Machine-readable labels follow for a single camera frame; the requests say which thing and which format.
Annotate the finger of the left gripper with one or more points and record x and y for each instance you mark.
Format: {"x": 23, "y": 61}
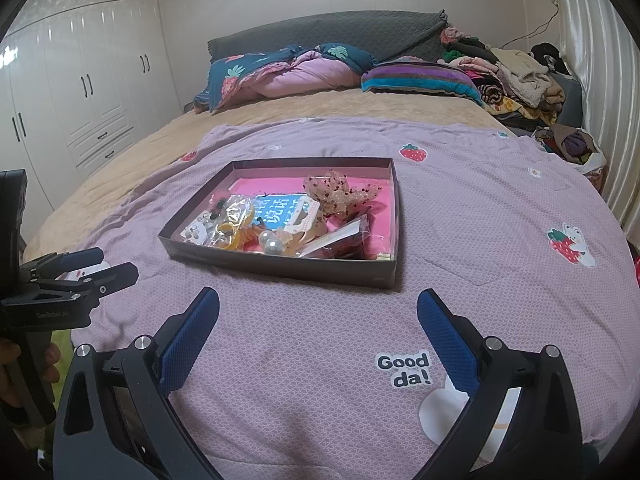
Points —
{"x": 53, "y": 265}
{"x": 89, "y": 289}

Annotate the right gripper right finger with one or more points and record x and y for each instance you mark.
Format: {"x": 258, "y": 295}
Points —
{"x": 543, "y": 439}

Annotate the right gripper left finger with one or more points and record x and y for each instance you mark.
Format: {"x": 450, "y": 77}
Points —
{"x": 115, "y": 420}

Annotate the pearl earrings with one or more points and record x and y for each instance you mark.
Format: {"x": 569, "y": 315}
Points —
{"x": 200, "y": 231}

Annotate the yellow rings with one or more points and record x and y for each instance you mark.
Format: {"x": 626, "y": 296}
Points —
{"x": 235, "y": 219}

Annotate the pearl clear claw clip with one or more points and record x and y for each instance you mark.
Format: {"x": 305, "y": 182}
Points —
{"x": 276, "y": 243}

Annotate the white pink claw clip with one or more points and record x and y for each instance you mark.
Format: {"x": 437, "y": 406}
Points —
{"x": 307, "y": 221}

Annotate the red bow clip packaged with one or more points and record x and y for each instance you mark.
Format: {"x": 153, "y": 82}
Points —
{"x": 347, "y": 242}

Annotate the person's left hand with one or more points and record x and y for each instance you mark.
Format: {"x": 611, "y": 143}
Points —
{"x": 9, "y": 353}

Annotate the tan bed sheet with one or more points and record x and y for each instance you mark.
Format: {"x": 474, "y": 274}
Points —
{"x": 72, "y": 222}

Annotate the white wardrobe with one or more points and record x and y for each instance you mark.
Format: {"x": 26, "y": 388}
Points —
{"x": 81, "y": 82}

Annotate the pink book blue label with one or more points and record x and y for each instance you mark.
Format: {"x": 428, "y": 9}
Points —
{"x": 249, "y": 213}

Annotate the dark cardboard tray box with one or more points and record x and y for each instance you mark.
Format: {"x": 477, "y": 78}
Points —
{"x": 379, "y": 273}

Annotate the beige dotted bow scrunchie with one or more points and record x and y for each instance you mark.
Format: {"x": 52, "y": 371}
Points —
{"x": 336, "y": 197}

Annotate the bag of clothes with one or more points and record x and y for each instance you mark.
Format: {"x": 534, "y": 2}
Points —
{"x": 577, "y": 148}

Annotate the blue pink folded duvet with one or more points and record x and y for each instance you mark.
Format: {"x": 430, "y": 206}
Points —
{"x": 289, "y": 71}

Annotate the pile of clothes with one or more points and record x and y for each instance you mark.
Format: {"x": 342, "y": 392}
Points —
{"x": 522, "y": 90}

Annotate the striped purple teal pillow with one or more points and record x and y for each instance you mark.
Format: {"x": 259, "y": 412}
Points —
{"x": 435, "y": 79}

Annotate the grey padded headboard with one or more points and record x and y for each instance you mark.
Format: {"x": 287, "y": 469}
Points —
{"x": 385, "y": 34}

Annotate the cream striped curtain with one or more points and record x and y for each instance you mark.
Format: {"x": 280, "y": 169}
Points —
{"x": 603, "y": 55}

